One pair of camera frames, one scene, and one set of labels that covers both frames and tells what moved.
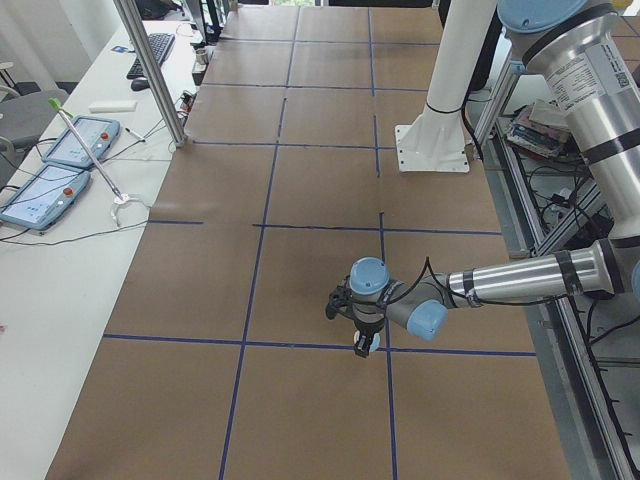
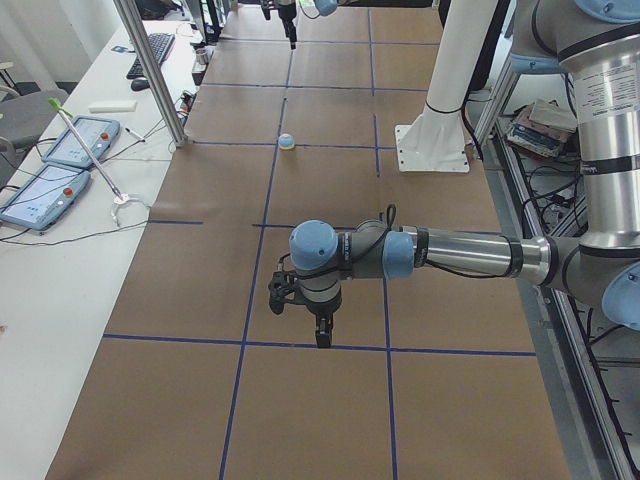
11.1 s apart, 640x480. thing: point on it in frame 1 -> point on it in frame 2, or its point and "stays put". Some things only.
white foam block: (112, 106) stays put
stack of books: (540, 127) stays put
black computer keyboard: (160, 43) stays put
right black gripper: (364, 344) -> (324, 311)
